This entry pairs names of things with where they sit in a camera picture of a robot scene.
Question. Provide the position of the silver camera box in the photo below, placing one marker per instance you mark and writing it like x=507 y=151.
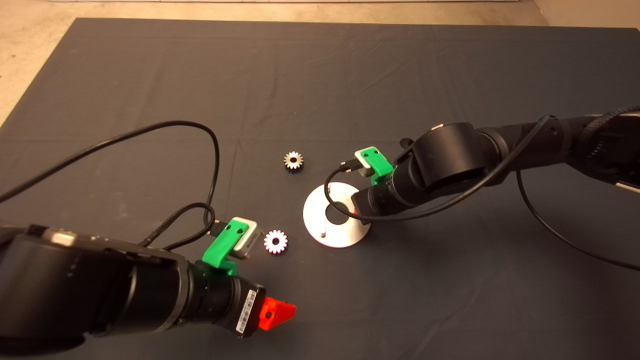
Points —
x=252 y=240
x=362 y=164

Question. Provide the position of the silver right camera box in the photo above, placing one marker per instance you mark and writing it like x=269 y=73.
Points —
x=362 y=164

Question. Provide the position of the green right camera mount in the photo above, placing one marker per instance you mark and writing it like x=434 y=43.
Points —
x=377 y=165

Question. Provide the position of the round metal carrier plate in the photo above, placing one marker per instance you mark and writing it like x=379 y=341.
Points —
x=312 y=215

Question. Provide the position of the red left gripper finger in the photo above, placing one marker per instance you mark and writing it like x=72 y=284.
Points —
x=277 y=312

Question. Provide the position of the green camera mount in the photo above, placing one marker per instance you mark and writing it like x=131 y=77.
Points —
x=220 y=247
x=377 y=165

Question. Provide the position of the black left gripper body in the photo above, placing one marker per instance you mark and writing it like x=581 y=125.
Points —
x=222 y=302

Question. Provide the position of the steel planetary gear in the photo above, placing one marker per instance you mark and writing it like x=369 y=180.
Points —
x=281 y=242
x=287 y=162

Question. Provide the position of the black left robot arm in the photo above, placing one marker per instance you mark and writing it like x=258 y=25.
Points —
x=75 y=295

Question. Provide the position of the silver left camera box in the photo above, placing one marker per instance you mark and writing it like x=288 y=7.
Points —
x=252 y=240

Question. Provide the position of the dark grey table cloth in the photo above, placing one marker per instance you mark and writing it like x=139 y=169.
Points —
x=350 y=75

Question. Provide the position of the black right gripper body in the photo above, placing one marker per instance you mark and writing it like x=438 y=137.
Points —
x=380 y=199

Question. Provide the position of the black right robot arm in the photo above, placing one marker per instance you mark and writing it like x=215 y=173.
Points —
x=455 y=160

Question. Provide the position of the green left camera mount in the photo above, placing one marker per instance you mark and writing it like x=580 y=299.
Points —
x=220 y=247

